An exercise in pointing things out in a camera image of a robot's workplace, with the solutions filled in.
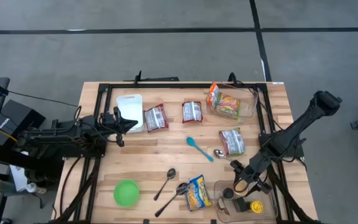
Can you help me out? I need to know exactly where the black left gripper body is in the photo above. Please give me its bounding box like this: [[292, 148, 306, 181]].
[[103, 107, 126, 147]]

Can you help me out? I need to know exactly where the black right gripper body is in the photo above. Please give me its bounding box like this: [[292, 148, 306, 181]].
[[230, 157, 272, 194]]

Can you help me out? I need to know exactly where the tan lid cylinder can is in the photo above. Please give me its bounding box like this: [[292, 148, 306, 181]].
[[235, 180, 250, 196]]

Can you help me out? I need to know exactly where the spice jar black lid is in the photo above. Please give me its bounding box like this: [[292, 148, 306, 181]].
[[222, 187, 235, 200]]

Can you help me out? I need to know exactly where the dark bottle yellow cap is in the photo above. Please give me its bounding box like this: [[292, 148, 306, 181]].
[[249, 200, 264, 215]]

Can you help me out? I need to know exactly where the green black pepper tin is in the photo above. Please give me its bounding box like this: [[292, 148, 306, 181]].
[[232, 197, 249, 214]]

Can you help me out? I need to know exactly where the brown pouch white label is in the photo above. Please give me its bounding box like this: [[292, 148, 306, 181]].
[[216, 198, 231, 216]]

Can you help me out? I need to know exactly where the pink green ramen packet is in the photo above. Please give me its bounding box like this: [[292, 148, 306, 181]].
[[214, 93, 241, 121], [218, 127, 246, 157]]

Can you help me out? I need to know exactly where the silver metal spoon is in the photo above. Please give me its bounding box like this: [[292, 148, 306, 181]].
[[213, 149, 234, 161]]

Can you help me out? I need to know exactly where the red ramen packet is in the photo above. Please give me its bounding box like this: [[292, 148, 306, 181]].
[[144, 103, 170, 134], [181, 101, 203, 124]]

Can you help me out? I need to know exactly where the orange ramen packet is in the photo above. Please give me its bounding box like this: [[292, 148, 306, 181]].
[[206, 82, 220, 108]]

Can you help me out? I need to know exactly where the white plastic bin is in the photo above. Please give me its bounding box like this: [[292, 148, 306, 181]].
[[116, 93, 145, 134]]

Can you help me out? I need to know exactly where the clear plastic container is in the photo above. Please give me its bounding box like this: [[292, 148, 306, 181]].
[[206, 81, 259, 124], [213, 179, 278, 223]]

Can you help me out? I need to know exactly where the blue yellow ramen packet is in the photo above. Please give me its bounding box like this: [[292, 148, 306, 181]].
[[185, 174, 213, 212]]

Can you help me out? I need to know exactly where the black metal spoon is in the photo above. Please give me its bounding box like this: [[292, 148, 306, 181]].
[[154, 182, 188, 218], [153, 167, 177, 202]]

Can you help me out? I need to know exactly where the teal plastic spoon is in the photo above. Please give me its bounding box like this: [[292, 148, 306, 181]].
[[186, 136, 214, 163]]

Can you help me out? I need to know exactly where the green plastic bowl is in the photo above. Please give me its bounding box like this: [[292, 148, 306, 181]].
[[113, 179, 140, 208]]

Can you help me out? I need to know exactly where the black box white lettering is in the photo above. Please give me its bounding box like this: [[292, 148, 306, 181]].
[[0, 99, 46, 147]]

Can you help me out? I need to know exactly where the white paper sheet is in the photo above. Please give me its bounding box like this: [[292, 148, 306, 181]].
[[9, 164, 29, 192]]

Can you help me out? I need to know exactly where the black aluminium table frame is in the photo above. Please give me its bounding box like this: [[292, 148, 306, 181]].
[[53, 70, 323, 224]]

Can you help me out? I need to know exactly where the thin black cable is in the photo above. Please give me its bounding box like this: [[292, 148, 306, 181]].
[[7, 91, 80, 108]]

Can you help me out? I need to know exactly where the thick black cable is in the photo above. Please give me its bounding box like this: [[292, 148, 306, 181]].
[[59, 157, 83, 215]]

